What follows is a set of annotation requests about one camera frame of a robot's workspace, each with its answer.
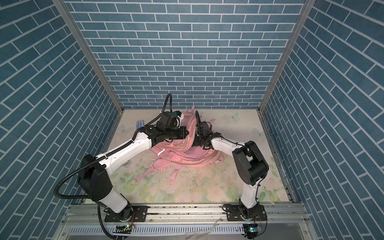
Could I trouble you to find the pink student backpack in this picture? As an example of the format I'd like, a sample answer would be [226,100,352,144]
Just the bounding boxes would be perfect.
[134,107,224,183]

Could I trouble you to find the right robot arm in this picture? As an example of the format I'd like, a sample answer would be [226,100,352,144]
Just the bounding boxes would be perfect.
[194,119,269,222]

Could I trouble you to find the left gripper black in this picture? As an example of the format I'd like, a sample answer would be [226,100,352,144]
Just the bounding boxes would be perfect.
[163,125,191,140]

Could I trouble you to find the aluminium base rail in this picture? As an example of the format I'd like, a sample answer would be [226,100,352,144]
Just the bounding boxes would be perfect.
[52,202,319,240]

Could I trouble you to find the blue clear pencil case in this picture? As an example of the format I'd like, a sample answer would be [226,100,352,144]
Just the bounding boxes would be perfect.
[137,120,145,129]

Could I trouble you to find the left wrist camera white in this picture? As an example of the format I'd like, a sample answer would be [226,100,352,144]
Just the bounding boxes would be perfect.
[174,111,184,125]

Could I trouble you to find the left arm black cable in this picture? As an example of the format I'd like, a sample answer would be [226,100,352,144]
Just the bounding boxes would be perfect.
[53,92,174,240]

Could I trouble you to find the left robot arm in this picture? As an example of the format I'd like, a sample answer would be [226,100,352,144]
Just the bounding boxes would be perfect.
[78,111,189,222]

